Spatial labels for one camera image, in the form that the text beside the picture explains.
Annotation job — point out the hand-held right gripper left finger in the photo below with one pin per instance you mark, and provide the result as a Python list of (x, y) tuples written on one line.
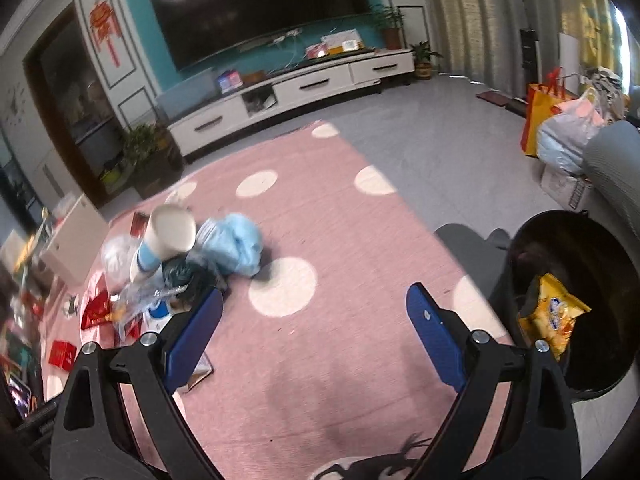
[(200, 330)]

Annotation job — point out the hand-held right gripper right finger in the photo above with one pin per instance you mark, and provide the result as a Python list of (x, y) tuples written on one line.
[(435, 340)]

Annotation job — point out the dark green plastic bag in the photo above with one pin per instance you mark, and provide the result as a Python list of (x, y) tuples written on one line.
[(187, 275)]

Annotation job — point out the clear plastic bag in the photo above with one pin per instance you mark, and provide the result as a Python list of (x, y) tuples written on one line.
[(145, 297)]

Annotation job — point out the black round trash bin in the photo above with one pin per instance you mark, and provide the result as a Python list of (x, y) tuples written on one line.
[(600, 270)]

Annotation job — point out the flat beige packet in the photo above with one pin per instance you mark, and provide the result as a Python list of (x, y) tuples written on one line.
[(200, 372)]

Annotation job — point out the white bottle blue label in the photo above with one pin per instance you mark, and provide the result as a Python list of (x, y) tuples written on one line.
[(157, 317)]

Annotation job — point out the light blue plastic bag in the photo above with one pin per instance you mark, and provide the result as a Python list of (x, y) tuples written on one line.
[(235, 245)]

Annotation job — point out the white paper cup blue stripes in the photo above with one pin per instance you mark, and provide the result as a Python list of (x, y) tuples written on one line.
[(167, 232)]

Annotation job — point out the red shiny packet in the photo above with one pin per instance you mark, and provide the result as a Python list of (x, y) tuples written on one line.
[(95, 310)]

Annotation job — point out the white translucent plastic bag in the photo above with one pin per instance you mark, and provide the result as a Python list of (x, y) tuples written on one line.
[(117, 255)]

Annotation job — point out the pink polka dot rug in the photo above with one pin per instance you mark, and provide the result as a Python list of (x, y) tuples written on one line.
[(325, 360)]

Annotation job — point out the yellow snack packet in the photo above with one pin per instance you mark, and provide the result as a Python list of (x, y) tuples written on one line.
[(547, 315)]

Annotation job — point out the small red box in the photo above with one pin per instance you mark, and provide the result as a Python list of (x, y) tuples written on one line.
[(62, 355)]

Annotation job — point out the white flat box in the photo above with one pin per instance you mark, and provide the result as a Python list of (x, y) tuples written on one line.
[(75, 240)]

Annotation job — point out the bushy potted plant dark pot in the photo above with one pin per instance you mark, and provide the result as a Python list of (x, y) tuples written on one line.
[(140, 145)]

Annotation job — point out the cardboard box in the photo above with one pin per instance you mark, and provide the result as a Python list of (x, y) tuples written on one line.
[(560, 185)]

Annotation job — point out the glass fish tank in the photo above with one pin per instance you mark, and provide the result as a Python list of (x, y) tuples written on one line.
[(187, 92)]

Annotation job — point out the white pink plastic bag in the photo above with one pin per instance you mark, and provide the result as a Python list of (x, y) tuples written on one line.
[(570, 130)]

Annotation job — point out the small blue box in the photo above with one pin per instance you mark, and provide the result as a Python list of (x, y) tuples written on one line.
[(229, 81)]

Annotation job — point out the dark red doormat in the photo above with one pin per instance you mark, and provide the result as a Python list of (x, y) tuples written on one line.
[(492, 96)]

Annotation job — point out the grey sofa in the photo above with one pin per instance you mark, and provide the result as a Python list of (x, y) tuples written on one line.
[(615, 160)]

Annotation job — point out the orange shopping bag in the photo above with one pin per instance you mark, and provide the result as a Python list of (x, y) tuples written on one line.
[(537, 105)]

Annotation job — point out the small brown box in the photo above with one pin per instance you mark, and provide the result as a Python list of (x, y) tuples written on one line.
[(255, 78)]

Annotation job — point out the dark wooden display cabinet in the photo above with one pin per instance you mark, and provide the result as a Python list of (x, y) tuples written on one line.
[(65, 110)]

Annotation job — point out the white TV cabinet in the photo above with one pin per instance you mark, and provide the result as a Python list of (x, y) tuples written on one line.
[(300, 87)]

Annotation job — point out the potted plant yellow pot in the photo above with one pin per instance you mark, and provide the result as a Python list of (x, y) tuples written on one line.
[(424, 67)]

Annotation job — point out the red white box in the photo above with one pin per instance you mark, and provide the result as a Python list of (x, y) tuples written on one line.
[(317, 51)]

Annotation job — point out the pile of mixed clothes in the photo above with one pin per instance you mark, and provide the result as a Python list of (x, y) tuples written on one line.
[(607, 90)]

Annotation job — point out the black upright vacuum cleaner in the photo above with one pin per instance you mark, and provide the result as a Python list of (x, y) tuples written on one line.
[(527, 50)]

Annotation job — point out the white power strip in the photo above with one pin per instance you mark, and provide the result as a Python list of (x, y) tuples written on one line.
[(286, 36)]

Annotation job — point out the potted plant brown pot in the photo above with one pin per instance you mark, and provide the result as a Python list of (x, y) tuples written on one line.
[(392, 35)]

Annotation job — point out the yellow white box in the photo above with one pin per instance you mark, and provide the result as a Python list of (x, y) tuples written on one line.
[(342, 40)]

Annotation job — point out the white standing panel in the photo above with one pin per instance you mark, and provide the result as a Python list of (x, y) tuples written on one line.
[(569, 55)]

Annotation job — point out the large black television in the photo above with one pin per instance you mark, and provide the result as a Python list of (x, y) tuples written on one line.
[(260, 10)]

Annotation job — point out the beige curtain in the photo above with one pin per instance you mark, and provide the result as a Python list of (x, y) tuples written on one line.
[(475, 10)]

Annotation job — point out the yellow patterned curtain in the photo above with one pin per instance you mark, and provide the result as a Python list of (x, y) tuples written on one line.
[(595, 25)]

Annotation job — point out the red knot wall decoration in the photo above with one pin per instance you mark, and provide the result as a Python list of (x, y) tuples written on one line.
[(102, 22)]

